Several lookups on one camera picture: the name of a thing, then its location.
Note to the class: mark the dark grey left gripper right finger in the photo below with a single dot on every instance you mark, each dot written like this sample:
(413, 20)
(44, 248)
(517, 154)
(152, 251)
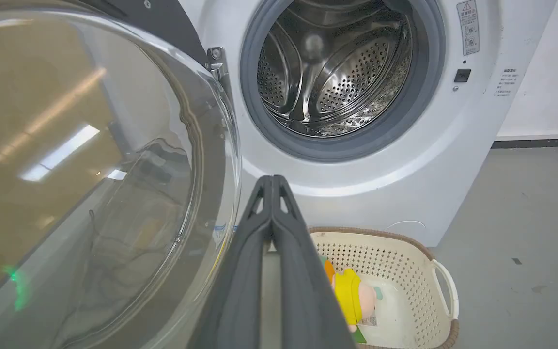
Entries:
(303, 291)

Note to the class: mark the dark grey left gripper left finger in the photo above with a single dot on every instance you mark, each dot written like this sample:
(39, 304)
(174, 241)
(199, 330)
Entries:
(240, 291)

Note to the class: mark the glass washing machine door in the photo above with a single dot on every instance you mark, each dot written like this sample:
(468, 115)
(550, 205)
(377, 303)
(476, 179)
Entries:
(90, 174)

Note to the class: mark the white front-load washing machine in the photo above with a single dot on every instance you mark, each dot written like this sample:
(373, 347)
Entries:
(405, 160)

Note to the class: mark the yellow plush doll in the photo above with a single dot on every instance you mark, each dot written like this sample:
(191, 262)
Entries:
(351, 295)

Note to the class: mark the cream perforated laundry basket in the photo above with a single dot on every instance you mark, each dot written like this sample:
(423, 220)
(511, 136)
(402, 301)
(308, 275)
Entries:
(405, 291)

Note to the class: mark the warning sticker label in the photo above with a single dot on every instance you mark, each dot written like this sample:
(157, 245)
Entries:
(469, 26)

